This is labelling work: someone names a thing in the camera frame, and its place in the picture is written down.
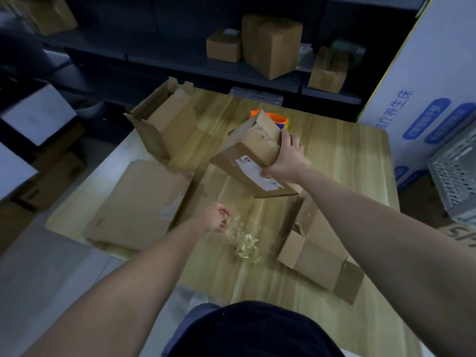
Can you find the person's right hand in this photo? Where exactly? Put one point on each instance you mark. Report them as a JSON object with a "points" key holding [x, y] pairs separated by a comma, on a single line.
{"points": [[292, 161]]}

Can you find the person's left hand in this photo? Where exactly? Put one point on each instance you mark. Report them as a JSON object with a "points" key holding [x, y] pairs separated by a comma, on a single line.
{"points": [[215, 217]]}

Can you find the clear tape wad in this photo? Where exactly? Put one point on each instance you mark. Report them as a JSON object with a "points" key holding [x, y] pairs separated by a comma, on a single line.
{"points": [[247, 245]]}

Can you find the brown cardboard box white label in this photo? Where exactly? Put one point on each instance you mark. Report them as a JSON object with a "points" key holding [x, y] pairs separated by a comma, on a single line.
{"points": [[238, 156]]}

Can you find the cluster of cardboard boxes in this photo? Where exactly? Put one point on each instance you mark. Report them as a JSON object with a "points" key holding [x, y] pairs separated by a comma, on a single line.
{"points": [[174, 118]]}

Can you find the white plastic crate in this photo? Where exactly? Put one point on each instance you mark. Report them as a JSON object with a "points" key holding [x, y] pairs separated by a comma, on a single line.
{"points": [[457, 174]]}

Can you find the person's left forearm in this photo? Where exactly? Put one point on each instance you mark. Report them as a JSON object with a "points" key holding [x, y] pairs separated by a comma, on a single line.
{"points": [[119, 290]]}

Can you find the person's right forearm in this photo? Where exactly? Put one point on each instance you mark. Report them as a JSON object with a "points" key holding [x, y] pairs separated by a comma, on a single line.
{"points": [[390, 241]]}

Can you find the person's blue jeans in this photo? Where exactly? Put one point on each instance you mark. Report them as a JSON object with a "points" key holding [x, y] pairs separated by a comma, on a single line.
{"points": [[186, 323]]}

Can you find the person's dark shirt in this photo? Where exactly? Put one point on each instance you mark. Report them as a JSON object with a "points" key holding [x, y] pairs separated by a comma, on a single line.
{"points": [[256, 330]]}

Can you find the orange blue yellow tape roll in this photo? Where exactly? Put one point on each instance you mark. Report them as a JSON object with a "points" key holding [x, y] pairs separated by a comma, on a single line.
{"points": [[283, 121]]}

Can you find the small sealed brown carton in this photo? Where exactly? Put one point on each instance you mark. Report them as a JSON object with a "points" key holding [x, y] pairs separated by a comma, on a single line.
{"points": [[328, 76]]}

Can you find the large sealed brown carton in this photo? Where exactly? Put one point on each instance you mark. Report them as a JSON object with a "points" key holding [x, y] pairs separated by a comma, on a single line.
{"points": [[273, 48]]}

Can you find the grey wrapped item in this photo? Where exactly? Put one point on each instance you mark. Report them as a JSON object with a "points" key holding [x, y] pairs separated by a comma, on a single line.
{"points": [[357, 52]]}

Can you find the small carton with white label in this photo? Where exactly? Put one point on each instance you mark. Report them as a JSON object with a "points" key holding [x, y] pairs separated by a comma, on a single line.
{"points": [[224, 48]]}

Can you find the dark metal shelf unit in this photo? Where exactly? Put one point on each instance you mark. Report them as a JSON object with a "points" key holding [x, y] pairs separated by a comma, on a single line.
{"points": [[167, 59]]}

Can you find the white plastic bag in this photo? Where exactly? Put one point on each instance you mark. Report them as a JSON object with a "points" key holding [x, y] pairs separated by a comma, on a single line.
{"points": [[89, 111]]}

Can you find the dim brown flattened carton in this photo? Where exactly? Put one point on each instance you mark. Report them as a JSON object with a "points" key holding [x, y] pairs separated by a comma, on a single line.
{"points": [[52, 178]]}

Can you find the large white printed carton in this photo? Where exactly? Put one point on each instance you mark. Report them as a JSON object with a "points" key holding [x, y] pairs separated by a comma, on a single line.
{"points": [[439, 52]]}

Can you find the large brown carton black logo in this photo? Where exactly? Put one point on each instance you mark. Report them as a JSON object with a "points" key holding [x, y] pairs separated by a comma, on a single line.
{"points": [[461, 234]]}

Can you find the white flat board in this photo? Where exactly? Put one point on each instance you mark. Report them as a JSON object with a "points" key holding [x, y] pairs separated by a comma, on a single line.
{"points": [[15, 171], [41, 115]]}

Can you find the black plastic crate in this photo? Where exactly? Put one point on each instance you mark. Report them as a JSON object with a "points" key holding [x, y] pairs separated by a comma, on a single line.
{"points": [[18, 89]]}

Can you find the brown carton with black print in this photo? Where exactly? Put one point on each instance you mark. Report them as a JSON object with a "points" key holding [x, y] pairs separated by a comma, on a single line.
{"points": [[52, 14]]}

